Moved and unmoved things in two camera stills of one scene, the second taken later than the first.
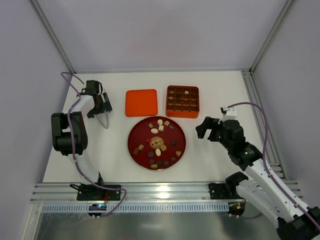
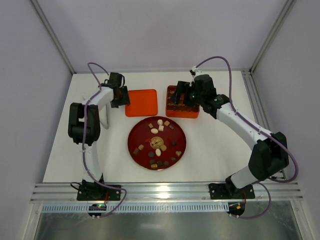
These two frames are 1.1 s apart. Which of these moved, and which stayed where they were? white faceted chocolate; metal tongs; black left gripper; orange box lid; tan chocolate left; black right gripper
Moved: black right gripper; black left gripper
Stayed: orange box lid; tan chocolate left; metal tongs; white faceted chocolate
